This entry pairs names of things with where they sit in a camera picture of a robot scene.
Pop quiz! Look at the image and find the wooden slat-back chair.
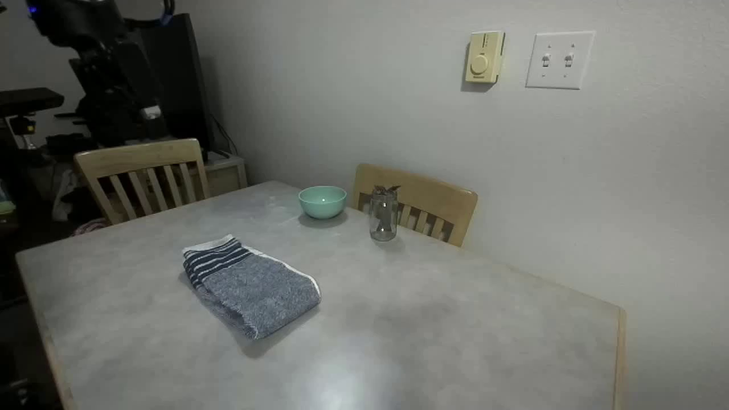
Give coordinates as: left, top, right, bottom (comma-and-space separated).
74, 136, 213, 226

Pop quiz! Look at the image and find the wooden chair with cutout back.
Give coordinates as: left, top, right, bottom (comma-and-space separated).
348, 163, 482, 251

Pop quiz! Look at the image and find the white double light switch plate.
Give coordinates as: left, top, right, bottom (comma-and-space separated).
527, 29, 598, 92

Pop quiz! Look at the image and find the blue grey striped towel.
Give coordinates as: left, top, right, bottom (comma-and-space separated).
180, 232, 324, 342

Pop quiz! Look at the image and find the small beige cabinet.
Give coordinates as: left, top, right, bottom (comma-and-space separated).
200, 152, 250, 198

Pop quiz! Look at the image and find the black padded armrest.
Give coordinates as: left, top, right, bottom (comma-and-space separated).
0, 86, 67, 119

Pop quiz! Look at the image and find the beige wall thermostat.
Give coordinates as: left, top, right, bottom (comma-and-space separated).
462, 29, 506, 86

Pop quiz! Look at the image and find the teal ceramic bowl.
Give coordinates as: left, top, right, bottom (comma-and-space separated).
296, 183, 352, 224

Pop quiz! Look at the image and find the black upright panel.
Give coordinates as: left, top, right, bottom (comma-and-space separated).
124, 12, 213, 155

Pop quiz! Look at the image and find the clear glass jar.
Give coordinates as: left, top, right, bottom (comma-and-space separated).
367, 185, 404, 245

